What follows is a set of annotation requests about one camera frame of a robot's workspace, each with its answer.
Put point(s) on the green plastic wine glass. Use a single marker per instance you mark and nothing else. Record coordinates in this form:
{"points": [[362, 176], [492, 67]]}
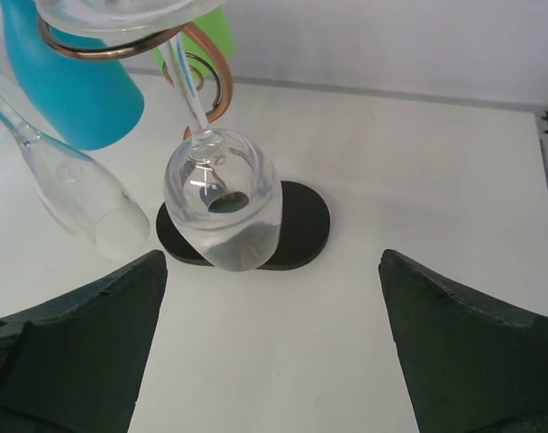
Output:
{"points": [[216, 26]]}

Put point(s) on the blue plastic wine glass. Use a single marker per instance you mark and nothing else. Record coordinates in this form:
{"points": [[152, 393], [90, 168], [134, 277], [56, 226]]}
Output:
{"points": [[91, 105]]}

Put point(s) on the clear flute glass front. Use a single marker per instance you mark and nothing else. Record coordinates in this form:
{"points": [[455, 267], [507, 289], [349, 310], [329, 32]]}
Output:
{"points": [[81, 194]]}

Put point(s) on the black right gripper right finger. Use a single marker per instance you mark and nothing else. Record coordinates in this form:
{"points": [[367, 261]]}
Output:
{"points": [[471, 362]]}

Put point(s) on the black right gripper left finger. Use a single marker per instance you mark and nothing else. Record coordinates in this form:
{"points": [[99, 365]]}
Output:
{"points": [[75, 363]]}

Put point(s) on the clear wine glass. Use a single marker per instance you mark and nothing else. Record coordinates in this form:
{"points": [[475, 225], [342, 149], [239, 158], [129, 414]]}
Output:
{"points": [[220, 194]]}

